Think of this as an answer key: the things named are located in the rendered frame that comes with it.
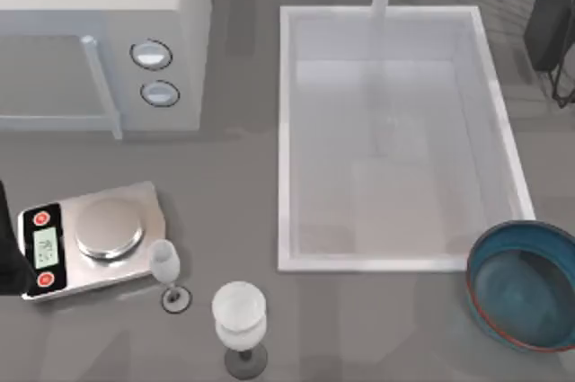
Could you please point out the blue bowl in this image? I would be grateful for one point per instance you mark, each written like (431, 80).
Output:
(521, 283)

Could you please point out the white sink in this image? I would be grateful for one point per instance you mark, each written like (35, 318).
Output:
(395, 139)

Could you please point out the microwave oven door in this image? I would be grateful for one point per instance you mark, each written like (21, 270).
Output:
(54, 81)

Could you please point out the silver kitchen scale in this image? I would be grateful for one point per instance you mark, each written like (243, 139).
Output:
(94, 238)

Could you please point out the small microwave knob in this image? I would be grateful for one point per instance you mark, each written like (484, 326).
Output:
(160, 94)

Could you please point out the wide clear wine glass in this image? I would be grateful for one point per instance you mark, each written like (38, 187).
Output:
(240, 314)

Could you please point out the narrow clear wine glass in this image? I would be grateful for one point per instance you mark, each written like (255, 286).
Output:
(165, 265)

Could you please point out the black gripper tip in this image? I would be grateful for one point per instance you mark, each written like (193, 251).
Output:
(8, 256)

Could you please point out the large microwave knob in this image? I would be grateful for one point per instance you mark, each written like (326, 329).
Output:
(151, 54)

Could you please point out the pale microwave oven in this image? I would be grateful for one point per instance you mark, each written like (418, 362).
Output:
(188, 40)

